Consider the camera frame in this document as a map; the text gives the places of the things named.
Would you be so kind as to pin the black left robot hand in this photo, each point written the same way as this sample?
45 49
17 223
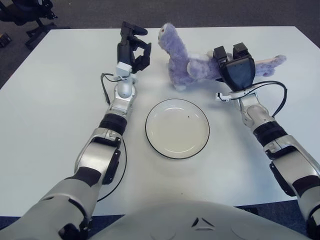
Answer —
125 52

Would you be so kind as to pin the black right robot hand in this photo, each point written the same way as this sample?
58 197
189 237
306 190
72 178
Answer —
240 72

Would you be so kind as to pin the purple plush bunny doll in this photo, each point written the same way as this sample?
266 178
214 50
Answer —
180 62

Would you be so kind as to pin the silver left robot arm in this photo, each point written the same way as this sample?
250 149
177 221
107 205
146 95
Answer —
105 150

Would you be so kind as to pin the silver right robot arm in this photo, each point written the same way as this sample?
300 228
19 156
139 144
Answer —
287 155

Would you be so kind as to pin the white plate black rim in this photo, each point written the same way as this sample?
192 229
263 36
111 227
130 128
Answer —
177 130

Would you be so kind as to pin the black office chair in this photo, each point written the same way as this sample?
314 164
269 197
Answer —
15 12

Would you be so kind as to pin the small box on floor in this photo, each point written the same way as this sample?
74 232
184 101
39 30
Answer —
5 41

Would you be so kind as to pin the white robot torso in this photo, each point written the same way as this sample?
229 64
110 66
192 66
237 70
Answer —
162 225

